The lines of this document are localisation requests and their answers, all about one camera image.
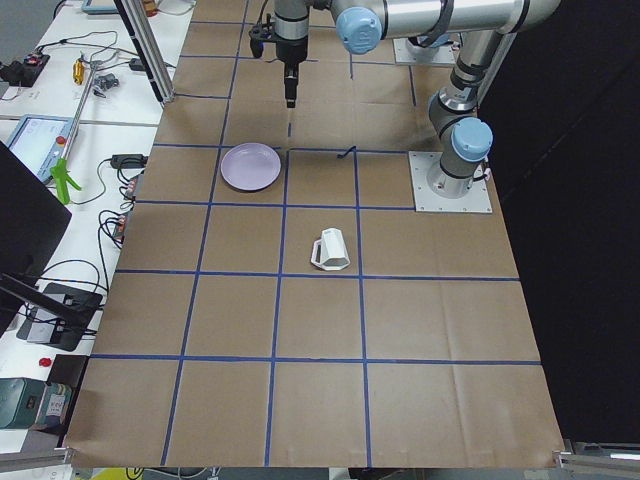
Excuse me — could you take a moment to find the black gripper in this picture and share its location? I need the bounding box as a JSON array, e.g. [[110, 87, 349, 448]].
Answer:
[[275, 35, 306, 109]]

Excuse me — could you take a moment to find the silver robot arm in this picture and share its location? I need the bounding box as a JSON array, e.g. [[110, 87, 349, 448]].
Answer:
[[250, 1, 559, 199]]

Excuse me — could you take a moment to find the lilac plate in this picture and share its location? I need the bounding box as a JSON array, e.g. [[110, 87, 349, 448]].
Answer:
[[220, 143, 281, 191]]

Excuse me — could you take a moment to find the black power adapter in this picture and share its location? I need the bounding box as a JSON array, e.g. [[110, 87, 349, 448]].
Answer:
[[110, 154, 148, 169]]

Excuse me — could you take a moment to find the yellow tool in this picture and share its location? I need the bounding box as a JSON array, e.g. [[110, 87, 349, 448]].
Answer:
[[72, 58, 85, 85]]

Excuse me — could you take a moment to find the blue teach pendant tablet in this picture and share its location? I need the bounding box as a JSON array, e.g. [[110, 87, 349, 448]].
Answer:
[[6, 114, 72, 184]]

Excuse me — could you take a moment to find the black monitor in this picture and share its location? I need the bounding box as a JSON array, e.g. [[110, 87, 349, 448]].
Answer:
[[1, 145, 71, 331]]

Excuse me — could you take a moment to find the black monitor stand base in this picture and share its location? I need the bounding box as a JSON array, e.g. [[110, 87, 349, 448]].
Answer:
[[16, 283, 103, 351]]

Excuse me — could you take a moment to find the green box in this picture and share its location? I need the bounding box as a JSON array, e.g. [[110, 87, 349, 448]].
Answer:
[[0, 377, 46, 430]]

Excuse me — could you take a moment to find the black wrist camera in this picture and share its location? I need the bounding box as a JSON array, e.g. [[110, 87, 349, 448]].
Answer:
[[249, 22, 274, 59]]

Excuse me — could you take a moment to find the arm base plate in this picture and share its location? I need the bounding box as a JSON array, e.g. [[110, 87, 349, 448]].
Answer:
[[393, 39, 460, 67], [408, 151, 493, 214]]

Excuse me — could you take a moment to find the aluminium frame post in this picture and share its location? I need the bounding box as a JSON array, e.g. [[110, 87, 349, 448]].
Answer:
[[114, 0, 175, 105]]

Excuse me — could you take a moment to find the green handled reach grabber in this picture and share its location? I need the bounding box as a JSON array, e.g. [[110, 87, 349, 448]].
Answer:
[[50, 61, 98, 205]]

